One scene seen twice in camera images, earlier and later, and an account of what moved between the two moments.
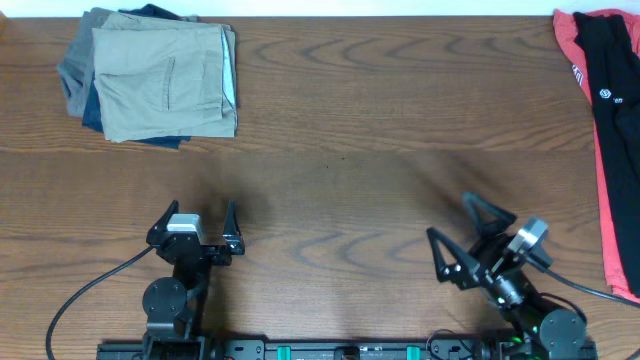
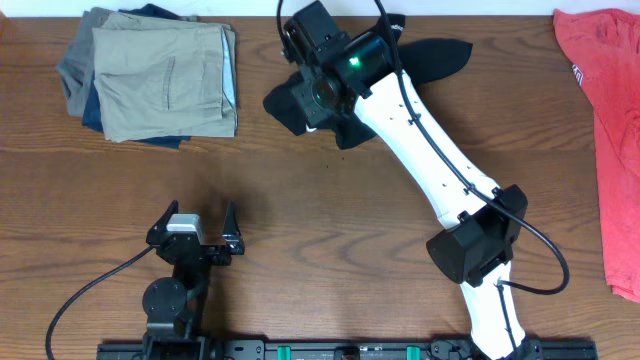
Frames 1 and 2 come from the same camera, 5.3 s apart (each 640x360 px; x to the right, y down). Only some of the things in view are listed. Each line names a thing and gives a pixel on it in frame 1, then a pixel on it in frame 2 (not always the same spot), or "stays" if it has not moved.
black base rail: x=188 y=348 stays
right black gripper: x=489 y=256 -> x=315 y=115
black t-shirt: x=614 y=65 -> x=424 y=59
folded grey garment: x=77 y=66 stays
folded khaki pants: x=159 y=78 stays
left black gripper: x=211 y=251 stays
